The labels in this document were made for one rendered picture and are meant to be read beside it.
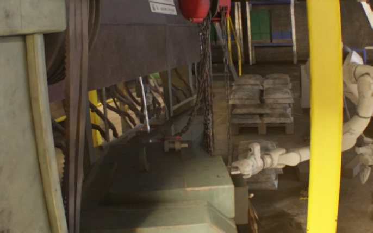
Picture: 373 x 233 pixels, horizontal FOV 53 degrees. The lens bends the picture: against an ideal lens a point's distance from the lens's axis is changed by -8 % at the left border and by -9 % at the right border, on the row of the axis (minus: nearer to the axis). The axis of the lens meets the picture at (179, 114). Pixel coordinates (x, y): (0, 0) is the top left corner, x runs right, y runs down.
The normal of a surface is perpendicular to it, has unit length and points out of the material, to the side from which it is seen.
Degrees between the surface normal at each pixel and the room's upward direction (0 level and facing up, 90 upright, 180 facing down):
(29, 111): 90
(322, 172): 90
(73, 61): 96
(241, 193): 90
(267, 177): 63
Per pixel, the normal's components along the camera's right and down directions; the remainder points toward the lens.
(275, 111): -0.27, -0.25
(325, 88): -0.31, 0.19
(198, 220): -0.06, -0.98
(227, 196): 0.03, 0.18
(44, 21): 0.95, 0.00
